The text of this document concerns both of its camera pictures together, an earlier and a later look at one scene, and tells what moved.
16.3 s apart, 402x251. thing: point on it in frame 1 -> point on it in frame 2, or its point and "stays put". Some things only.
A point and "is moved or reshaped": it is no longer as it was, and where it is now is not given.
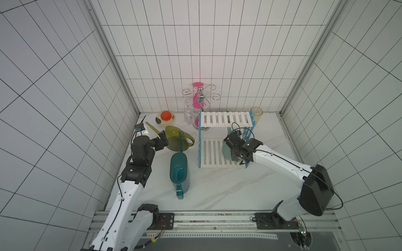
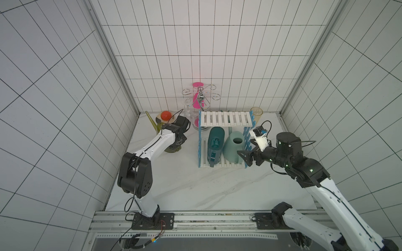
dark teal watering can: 179,171 -> 215,143
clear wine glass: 189,117 stays put
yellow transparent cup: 257,113 stays put
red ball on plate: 166,115 stays put
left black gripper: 157,141 -> 183,139
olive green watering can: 172,134 is moved or reshaped
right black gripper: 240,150 -> 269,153
